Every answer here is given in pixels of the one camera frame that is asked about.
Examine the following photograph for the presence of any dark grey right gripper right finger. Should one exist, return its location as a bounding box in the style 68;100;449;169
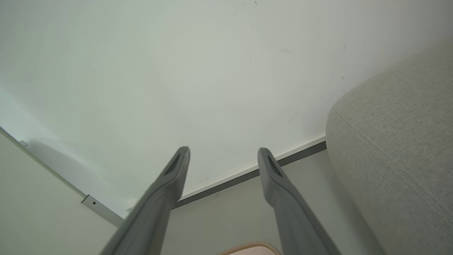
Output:
258;148;342;255

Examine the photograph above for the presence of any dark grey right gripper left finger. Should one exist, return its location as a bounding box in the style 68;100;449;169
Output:
99;146;191;255

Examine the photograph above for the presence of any laundry basket with woven rim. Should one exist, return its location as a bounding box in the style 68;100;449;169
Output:
218;242;282;255

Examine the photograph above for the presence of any light grey fabric sofa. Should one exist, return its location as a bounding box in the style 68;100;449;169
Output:
326;37;453;255

